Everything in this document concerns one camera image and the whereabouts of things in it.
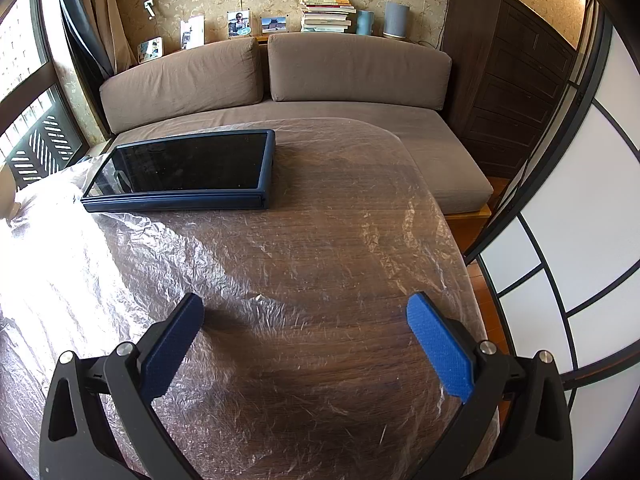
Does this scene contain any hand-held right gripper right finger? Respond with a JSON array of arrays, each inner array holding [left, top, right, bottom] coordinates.
[[405, 291, 573, 480]]

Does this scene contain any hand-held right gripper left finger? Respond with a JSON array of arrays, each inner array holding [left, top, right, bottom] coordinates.
[[39, 291, 206, 480]]

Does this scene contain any wooden sofa base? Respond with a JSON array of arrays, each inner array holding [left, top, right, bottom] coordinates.
[[444, 202, 493, 256]]

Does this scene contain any clear plastic table cover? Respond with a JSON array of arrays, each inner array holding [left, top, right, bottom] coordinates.
[[0, 116, 501, 480]]

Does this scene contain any dark blue tablet tray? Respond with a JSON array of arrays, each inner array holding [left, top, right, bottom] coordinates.
[[80, 129, 277, 213]]

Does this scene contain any white panel sliding door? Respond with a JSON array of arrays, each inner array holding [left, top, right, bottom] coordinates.
[[462, 0, 640, 411]]

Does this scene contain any dark window lattice railing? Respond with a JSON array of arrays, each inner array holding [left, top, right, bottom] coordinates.
[[0, 85, 83, 181]]

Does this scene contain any wide brown sofa back cushion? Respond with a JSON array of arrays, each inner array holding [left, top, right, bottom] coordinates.
[[99, 36, 265, 133]]

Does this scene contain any dark wooden cabinet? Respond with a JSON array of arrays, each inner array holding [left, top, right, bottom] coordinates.
[[440, 0, 581, 178]]

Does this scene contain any grey cylinder speaker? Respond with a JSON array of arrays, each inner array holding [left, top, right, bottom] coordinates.
[[383, 1, 411, 40]]

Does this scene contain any beige and dark curtain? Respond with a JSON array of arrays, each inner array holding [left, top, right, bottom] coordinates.
[[52, 0, 126, 81]]

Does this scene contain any stack of books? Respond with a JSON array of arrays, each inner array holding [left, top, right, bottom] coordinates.
[[300, 0, 357, 35]]

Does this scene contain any rounded photo frame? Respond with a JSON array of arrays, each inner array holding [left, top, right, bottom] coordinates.
[[137, 37, 165, 64]]

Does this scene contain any tall acrylic photo frame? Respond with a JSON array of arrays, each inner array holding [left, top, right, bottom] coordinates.
[[180, 15, 206, 51]]

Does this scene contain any portrait acrylic photo frame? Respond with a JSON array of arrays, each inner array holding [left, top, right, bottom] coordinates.
[[227, 10, 252, 40]]

